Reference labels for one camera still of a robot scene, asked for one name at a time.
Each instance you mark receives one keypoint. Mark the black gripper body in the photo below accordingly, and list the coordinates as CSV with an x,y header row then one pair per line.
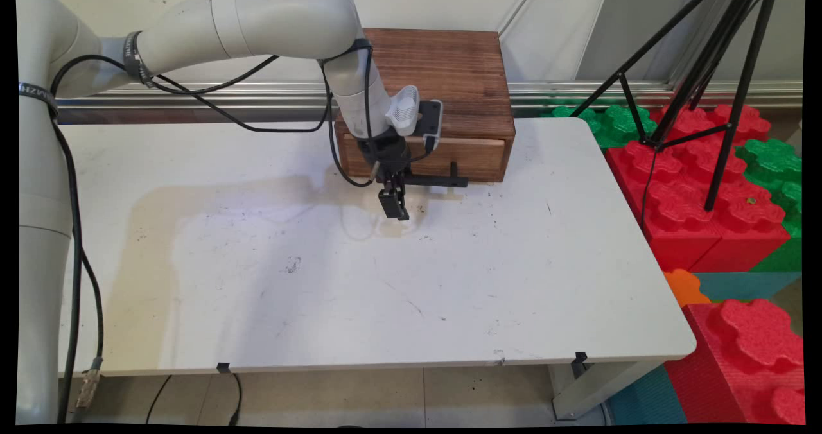
x,y
388,155

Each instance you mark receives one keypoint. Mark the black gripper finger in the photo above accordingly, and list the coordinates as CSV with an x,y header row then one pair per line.
x,y
401,190
387,203

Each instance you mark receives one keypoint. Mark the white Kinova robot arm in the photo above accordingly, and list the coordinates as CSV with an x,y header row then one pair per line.
x,y
38,196

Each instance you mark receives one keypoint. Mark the dark wooden drawer cabinet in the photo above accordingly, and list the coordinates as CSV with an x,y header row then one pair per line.
x,y
449,68

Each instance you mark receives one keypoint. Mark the green foam block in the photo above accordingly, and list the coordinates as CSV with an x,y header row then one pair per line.
x,y
616,126
774,161

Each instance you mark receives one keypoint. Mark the black table edge clip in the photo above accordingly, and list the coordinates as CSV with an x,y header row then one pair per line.
x,y
580,358
223,368

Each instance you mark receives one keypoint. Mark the white table leg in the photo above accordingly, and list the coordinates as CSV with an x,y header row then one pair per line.
x,y
597,389

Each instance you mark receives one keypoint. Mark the orange foam block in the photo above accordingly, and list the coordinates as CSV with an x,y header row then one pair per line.
x,y
686,287

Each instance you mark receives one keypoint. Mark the teal foam block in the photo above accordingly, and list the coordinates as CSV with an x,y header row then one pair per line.
x,y
648,399
745,285

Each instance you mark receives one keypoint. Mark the white ribbed camera mount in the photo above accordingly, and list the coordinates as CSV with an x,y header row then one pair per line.
x,y
403,110

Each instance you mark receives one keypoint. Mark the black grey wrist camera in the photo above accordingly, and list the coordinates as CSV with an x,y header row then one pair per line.
x,y
429,119

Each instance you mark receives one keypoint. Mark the aluminium wall rail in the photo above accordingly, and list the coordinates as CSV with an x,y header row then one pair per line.
x,y
578,94

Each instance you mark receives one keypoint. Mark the black camera tripod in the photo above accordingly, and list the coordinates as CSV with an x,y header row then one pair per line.
x,y
719,55

